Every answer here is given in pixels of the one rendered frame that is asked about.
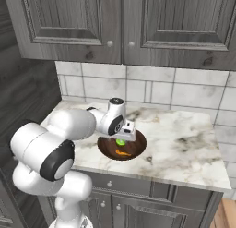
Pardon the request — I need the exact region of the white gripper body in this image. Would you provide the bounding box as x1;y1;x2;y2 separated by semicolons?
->
115;128;137;144

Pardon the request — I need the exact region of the dark brown wooden bowl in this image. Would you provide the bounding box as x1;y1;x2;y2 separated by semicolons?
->
97;128;148;162

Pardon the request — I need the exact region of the orange shrimp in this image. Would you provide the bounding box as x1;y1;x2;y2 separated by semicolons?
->
114;149;133;158

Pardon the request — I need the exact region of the grey base cupboard door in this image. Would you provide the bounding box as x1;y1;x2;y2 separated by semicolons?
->
82;190;113;228
111;194;201;228

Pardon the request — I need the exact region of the grey drawer front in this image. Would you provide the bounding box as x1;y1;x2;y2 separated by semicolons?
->
80;170;152;198

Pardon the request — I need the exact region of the tall dark grey cupboard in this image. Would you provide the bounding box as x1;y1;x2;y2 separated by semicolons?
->
0;0;63;228

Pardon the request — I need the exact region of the grey wall cupboard door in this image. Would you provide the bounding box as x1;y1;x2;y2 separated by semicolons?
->
4;0;124;66
122;0;236;72

